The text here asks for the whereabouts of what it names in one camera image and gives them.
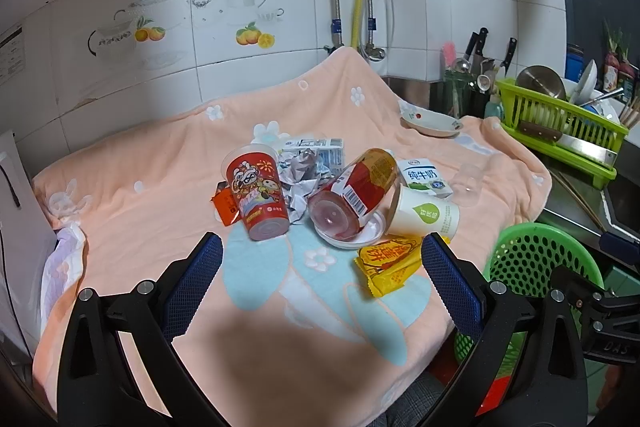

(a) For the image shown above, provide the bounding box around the white green paper cup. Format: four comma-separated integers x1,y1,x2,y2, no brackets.
386,185,460,241

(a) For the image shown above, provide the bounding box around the clear plastic cup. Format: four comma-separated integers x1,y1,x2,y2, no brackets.
449,164,484,207

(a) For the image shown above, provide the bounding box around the green dish rack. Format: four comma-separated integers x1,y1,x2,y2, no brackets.
497,79,628,188

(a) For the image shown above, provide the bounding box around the steel bowl in rack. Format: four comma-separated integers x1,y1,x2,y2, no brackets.
516,65,566,100

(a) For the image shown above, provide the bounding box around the blue white milk carton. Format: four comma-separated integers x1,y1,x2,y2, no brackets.
397,158,454,198

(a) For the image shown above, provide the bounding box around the red cartoon paper cup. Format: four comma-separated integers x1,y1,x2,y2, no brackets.
221,143,290,242

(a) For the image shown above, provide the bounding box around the red plastic stool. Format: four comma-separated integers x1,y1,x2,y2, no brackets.
427,357,511,416

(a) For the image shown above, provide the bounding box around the green perforated trash basket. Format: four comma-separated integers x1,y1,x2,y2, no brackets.
453,222,606,364

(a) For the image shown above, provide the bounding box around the cleaver knife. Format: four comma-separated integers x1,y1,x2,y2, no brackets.
518,121,617,167

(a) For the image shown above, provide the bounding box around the yellow snack wrapper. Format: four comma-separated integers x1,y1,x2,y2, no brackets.
352,235,432,300

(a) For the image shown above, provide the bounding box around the utensil holder jar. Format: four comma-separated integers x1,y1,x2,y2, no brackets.
430,69,474,119

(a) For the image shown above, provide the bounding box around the white ceramic dish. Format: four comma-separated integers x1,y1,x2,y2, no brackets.
400,109,463,138

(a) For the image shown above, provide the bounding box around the white plastic lid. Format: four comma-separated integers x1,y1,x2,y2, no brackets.
314,211,387,251

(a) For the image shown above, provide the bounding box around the orange snack packet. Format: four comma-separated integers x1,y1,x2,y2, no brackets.
210,186,241,227

